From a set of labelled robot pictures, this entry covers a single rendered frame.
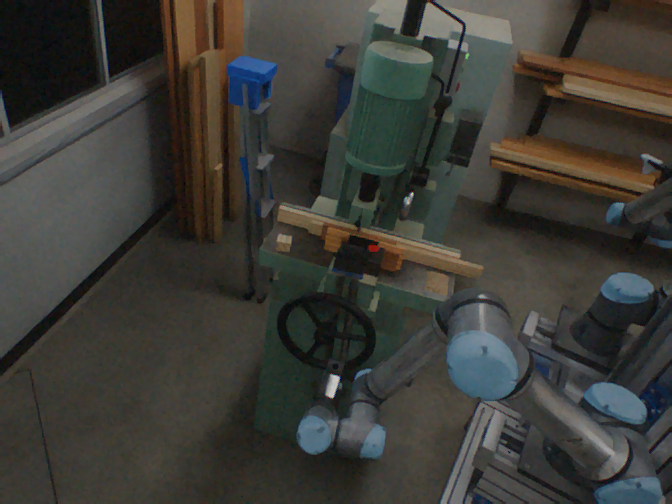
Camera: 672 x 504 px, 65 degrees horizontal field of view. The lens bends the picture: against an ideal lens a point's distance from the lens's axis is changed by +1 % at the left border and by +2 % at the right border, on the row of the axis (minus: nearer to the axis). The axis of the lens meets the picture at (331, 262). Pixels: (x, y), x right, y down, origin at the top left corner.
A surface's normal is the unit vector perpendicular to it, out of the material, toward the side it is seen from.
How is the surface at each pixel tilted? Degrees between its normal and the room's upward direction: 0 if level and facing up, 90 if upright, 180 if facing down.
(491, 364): 88
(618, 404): 7
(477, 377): 86
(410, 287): 0
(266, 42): 90
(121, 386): 0
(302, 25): 90
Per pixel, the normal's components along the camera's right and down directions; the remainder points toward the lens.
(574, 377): 0.16, -0.78
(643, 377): -0.47, 0.47
